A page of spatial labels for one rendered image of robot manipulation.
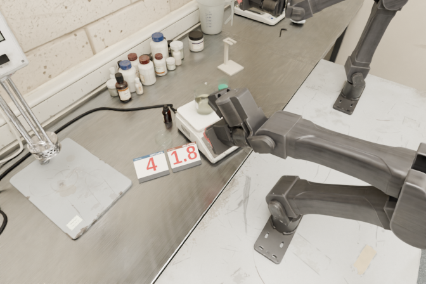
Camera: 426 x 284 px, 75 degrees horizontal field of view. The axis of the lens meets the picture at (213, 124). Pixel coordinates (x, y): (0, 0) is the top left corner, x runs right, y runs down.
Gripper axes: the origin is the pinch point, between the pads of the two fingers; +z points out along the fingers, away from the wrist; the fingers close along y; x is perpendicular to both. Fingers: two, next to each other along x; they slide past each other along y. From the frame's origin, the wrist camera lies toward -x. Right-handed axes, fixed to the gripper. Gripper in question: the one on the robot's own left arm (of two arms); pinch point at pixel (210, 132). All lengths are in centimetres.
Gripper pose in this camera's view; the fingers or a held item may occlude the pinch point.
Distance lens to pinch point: 74.3
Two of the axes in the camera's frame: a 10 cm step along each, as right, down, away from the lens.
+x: 3.9, 9.0, 2.1
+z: -4.8, 0.0, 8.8
